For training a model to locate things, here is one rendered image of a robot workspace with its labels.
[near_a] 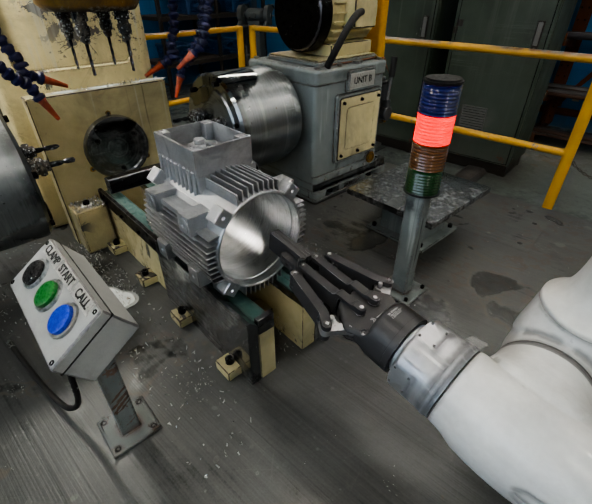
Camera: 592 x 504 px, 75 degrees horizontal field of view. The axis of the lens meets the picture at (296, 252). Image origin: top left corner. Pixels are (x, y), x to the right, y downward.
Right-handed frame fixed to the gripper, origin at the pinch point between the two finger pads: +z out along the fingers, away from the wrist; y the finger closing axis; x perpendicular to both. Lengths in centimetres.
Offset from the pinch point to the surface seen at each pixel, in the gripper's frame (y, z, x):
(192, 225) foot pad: 9.1, 10.0, -2.3
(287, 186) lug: -5.4, 7.2, -5.0
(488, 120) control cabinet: -300, 88, 72
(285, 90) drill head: -37, 44, -3
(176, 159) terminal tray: 5.1, 20.7, -6.3
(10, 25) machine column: 11, 78, -13
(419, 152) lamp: -27.0, -0.6, -8.2
